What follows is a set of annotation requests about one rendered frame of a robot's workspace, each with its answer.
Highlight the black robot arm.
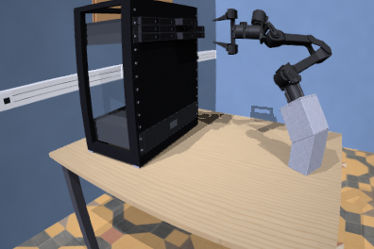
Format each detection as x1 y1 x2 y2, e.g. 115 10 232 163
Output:
248 9 332 104

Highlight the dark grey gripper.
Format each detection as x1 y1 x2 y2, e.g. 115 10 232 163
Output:
213 8 249 55

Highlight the black server rack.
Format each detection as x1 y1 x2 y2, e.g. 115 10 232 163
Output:
74 0 205 168

